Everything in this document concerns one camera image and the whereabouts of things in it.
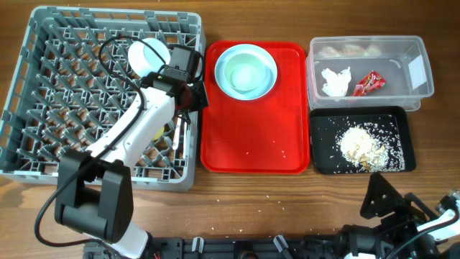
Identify light blue bowl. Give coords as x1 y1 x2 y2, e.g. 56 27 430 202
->
128 38 171 77

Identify rice food scraps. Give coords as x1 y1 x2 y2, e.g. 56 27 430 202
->
328 122 405 174

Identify red plastic serving tray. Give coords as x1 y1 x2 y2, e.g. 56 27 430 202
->
201 40 310 174

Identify black waste tray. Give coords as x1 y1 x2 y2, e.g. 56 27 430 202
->
310 106 416 175

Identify clear plastic waste bin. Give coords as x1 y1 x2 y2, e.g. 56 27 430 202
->
306 35 434 111

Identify light blue plate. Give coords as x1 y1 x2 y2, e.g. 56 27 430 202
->
214 44 278 101

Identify white plastic fork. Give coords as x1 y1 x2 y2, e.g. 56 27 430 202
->
172 117 182 150

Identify white napkin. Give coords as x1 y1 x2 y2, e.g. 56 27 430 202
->
321 67 351 97

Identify grey plastic dishwasher rack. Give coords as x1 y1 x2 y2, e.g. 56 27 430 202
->
1 6 206 185

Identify white plastic spoon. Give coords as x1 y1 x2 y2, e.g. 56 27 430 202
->
183 112 190 157

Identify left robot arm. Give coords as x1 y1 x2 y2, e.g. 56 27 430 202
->
51 42 207 258

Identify yellow plastic cup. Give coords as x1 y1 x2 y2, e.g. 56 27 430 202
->
152 124 166 141

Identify red snack wrapper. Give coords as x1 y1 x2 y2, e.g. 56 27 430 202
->
352 71 387 96

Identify light green small bowl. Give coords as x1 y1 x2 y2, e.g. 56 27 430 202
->
223 52 267 91

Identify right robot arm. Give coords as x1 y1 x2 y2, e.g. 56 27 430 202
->
333 173 459 258

